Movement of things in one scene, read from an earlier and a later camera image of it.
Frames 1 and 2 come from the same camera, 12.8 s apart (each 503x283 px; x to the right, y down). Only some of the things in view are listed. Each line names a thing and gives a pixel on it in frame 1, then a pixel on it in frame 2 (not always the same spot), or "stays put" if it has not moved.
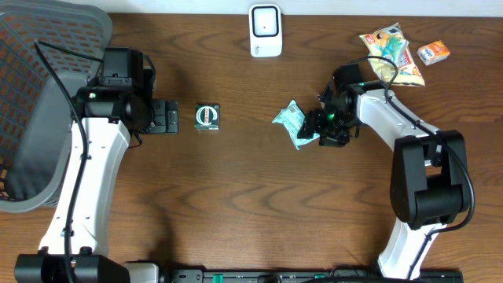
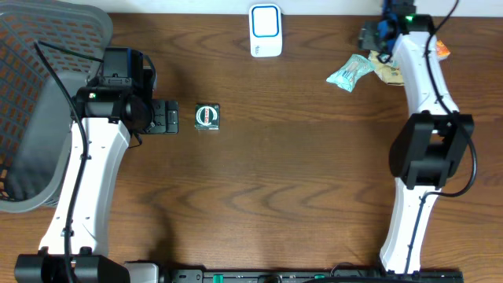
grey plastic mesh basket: x=35 y=113 stays put
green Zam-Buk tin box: x=207 y=116 stays put
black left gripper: x=165 y=116 stays put
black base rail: x=309 y=275 stays put
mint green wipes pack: x=292 y=116 → x=347 y=74
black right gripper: x=336 y=138 → x=366 y=34
